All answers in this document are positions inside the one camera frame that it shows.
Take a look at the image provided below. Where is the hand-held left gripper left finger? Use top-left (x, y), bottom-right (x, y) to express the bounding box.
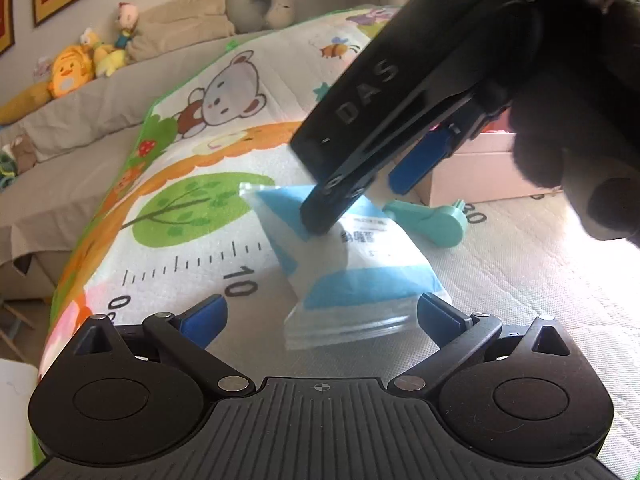
top-left (70, 295), bottom-right (257, 396)

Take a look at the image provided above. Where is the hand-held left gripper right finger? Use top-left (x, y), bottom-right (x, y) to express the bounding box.
top-left (387, 292), bottom-right (576, 398)

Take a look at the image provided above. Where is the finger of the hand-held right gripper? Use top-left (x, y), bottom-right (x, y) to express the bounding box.
top-left (388, 126), bottom-right (457, 194)
top-left (299, 91), bottom-right (502, 236)

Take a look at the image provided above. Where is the pink cardboard box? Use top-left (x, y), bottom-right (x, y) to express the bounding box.
top-left (415, 130), bottom-right (566, 208)

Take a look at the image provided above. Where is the blue white tissue packet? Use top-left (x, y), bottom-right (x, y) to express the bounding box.
top-left (240, 182), bottom-right (453, 351)

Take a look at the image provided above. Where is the person's right hand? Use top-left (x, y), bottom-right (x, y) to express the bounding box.
top-left (509, 0), bottom-right (640, 250)

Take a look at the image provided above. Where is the teal plastic whistle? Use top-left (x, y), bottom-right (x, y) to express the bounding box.
top-left (382, 199), bottom-right (471, 248)

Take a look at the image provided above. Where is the printed cartoon play mat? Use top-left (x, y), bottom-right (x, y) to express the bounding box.
top-left (30, 2), bottom-right (640, 480)

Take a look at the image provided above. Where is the grey neck pillow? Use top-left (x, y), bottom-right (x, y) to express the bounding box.
top-left (226, 0), bottom-right (294, 36)

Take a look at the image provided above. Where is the white plastic item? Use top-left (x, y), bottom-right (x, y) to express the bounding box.
top-left (0, 357), bottom-right (41, 467)

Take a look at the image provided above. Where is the beige covered sofa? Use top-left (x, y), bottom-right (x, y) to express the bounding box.
top-left (0, 25), bottom-right (321, 301)

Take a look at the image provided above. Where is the beige folded blanket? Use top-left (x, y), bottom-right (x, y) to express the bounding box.
top-left (127, 0), bottom-right (236, 63)

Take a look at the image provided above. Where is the brown plush toy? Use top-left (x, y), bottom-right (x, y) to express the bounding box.
top-left (2, 135), bottom-right (39, 176)

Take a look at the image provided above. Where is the green cloth item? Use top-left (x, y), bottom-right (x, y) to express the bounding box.
top-left (0, 152), bottom-right (16, 192)

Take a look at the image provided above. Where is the yellow green plush toy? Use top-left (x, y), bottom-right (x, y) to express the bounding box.
top-left (79, 27), bottom-right (128, 78)

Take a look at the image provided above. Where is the small doll plush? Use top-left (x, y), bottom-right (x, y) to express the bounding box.
top-left (114, 2), bottom-right (142, 51)

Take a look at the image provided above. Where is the long yellow plush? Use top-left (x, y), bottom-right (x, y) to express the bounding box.
top-left (0, 82), bottom-right (57, 126)

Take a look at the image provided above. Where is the yellow duck plush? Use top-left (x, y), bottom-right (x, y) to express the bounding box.
top-left (47, 44), bottom-right (96, 100)

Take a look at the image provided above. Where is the narrow framed wall picture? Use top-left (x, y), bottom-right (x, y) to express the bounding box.
top-left (0, 0), bottom-right (16, 56)

